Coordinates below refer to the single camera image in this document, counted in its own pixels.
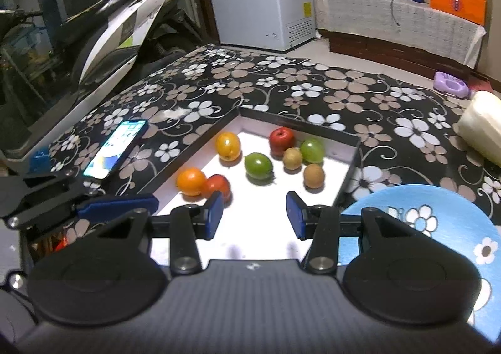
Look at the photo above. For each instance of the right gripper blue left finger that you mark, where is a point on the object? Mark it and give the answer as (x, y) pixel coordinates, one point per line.
(212, 213)

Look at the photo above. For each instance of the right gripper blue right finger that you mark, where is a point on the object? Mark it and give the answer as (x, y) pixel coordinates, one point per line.
(297, 212)

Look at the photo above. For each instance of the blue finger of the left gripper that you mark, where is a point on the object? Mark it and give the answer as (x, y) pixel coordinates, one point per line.
(103, 209)

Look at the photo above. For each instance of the red fruit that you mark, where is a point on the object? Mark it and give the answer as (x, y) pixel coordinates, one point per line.
(214, 183)

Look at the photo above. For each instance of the small orange fruit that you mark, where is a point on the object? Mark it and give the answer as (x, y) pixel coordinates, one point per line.
(191, 181)

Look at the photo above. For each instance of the brown kiwi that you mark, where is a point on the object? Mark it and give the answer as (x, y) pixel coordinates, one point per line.
(292, 159)
(313, 176)

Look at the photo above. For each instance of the green lime fruit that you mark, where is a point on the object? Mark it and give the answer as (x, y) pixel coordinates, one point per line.
(258, 166)

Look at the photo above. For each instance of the yellow orange fruit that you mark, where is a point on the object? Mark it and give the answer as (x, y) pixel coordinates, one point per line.
(228, 146)

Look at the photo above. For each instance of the green apple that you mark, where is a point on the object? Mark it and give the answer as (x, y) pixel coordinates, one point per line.
(312, 150)

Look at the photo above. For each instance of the red apple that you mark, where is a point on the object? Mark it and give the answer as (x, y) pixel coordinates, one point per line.
(280, 140)

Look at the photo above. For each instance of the smartphone with lit screen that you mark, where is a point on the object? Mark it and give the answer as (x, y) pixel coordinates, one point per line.
(115, 149)

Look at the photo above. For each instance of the black tray with white inside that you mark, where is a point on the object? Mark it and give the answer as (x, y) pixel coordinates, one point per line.
(254, 225)

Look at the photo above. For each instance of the floral black table cloth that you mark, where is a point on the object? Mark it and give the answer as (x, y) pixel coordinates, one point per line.
(409, 134)

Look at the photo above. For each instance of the blue cartoon tiger plate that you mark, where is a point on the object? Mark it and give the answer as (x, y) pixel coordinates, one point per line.
(422, 255)

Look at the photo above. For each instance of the white black scooter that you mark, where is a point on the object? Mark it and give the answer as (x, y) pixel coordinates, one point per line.
(61, 58)

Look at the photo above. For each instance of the purple detergent bottle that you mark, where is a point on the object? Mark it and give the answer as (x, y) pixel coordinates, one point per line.
(450, 85)

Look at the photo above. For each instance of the napa cabbage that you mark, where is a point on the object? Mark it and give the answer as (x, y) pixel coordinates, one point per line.
(479, 126)

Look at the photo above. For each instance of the white chest freezer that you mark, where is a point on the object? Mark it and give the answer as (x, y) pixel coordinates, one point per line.
(262, 0)

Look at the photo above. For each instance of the tv cabinet with lace cloth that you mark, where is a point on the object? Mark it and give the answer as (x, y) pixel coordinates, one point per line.
(403, 34)

